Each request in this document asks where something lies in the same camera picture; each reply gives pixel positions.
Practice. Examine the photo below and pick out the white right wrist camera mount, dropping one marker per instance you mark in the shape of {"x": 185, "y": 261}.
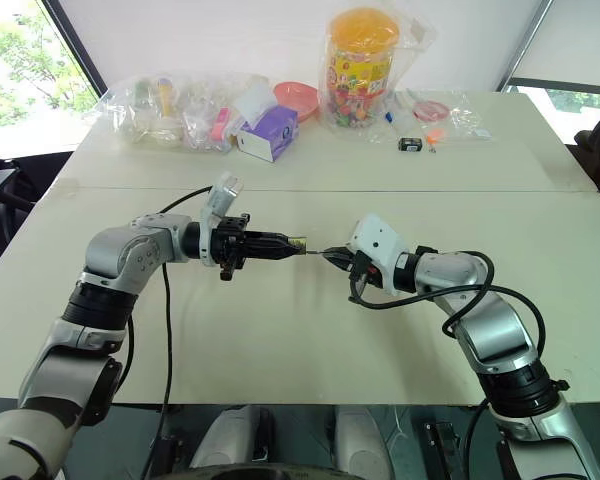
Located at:
{"x": 377, "y": 242}

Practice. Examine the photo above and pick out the small blue piece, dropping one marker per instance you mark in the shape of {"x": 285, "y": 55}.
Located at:
{"x": 389, "y": 117}

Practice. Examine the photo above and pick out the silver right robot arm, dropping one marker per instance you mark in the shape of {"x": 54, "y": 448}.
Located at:
{"x": 500, "y": 330}

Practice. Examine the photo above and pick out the small black box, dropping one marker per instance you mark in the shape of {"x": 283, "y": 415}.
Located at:
{"x": 411, "y": 144}

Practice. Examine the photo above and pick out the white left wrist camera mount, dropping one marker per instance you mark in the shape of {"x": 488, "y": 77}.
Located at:
{"x": 222, "y": 197}

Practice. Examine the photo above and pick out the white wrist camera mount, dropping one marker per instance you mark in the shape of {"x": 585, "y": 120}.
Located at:
{"x": 377, "y": 242}
{"x": 222, "y": 197}

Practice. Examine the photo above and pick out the pink plastic bowl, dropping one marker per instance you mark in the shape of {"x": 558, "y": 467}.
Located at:
{"x": 297, "y": 97}

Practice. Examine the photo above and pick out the white rounded shell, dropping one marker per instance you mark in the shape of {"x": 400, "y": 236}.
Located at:
{"x": 232, "y": 440}
{"x": 362, "y": 437}

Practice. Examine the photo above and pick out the small orange clip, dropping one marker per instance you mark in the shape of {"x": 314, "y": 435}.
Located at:
{"x": 434, "y": 135}

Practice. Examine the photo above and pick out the small silver key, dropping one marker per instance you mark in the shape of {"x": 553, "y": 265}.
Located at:
{"x": 318, "y": 253}

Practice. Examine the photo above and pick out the small clear plastic bag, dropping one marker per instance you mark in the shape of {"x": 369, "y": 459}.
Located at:
{"x": 472, "y": 117}

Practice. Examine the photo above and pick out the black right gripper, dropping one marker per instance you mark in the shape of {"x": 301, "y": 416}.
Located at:
{"x": 365, "y": 272}

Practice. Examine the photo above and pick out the black flat bracket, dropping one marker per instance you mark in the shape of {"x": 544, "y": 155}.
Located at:
{"x": 442, "y": 445}

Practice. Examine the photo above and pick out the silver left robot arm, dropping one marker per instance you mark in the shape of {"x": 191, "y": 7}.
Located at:
{"x": 111, "y": 250}

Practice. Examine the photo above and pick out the clear plastic bag of toys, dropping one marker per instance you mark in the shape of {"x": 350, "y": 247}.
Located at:
{"x": 170, "y": 112}

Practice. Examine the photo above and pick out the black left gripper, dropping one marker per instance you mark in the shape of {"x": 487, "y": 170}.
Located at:
{"x": 230, "y": 240}

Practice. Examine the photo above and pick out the candy jar in plastic bag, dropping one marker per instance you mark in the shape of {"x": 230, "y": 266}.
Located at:
{"x": 415, "y": 35}

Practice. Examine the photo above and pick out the orange-lidded jar of sweets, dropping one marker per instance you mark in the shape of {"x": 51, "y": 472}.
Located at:
{"x": 362, "y": 65}

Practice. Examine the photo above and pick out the white roller blind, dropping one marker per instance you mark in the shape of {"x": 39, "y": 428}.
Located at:
{"x": 565, "y": 40}

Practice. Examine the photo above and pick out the purple tissue box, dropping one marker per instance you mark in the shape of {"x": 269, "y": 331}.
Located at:
{"x": 272, "y": 132}

